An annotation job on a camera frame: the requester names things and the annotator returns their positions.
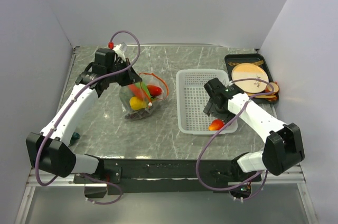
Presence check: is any orange carrot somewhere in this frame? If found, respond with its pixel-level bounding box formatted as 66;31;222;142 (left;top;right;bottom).
127;83;144;99

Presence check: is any peach and cream plate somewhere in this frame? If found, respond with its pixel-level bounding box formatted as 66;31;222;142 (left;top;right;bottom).
231;63;269;94

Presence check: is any white plastic perforated basket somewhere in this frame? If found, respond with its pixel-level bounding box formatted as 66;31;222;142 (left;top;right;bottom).
176;69;229;135

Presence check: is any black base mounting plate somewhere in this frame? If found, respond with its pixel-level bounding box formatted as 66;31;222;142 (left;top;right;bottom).
42;152;294;195

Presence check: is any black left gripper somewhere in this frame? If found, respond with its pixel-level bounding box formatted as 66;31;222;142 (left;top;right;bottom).
107;58;142;87

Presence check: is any yellow bell pepper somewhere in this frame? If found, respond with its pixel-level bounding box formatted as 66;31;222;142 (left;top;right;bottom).
129;96;147;111

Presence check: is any gold spoon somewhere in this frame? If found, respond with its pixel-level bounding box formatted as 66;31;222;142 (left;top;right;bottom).
228;62;241;66

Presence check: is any dark green ceramic mug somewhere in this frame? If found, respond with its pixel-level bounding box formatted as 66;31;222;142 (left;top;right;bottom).
69;132;81;146

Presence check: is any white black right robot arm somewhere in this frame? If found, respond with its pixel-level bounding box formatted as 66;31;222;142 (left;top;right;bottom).
204;78;305;181

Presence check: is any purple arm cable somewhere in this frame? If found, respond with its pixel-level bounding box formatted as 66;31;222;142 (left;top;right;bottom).
195;78;277;204
34;30;140;186

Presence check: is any black rectangular tray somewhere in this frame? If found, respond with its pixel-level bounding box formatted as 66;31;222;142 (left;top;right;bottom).
224;53;279;105

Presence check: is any red orange mango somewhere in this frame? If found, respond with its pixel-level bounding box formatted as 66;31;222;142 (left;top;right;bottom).
147;85;162;97

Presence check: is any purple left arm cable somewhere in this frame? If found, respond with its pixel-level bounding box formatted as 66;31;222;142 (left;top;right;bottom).
34;30;140;186

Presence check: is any aluminium frame rail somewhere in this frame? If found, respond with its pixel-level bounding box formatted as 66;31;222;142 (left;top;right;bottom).
26;165;306;187

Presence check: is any green bitter gourd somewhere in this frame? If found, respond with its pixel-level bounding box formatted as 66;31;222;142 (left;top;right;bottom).
140;82;151;98

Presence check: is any dark purple grape bunch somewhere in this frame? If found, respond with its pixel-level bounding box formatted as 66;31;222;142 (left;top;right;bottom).
125;109;151;121

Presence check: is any gold knife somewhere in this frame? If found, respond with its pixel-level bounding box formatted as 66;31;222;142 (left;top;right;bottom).
252;60;264;66

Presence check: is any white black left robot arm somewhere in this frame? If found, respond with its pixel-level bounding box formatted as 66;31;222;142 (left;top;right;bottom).
26;43;142;183

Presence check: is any brown ceramic cup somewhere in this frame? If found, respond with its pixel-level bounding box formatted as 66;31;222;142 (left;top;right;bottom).
265;82;279;96

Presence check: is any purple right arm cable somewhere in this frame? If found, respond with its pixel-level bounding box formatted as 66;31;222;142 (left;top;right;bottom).
195;78;277;204

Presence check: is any green netted melon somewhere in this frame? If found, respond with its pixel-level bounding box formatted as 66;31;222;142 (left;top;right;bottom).
119;86;134;109

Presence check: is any clear zip top bag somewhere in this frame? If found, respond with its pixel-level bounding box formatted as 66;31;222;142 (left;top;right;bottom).
119;72;169;121

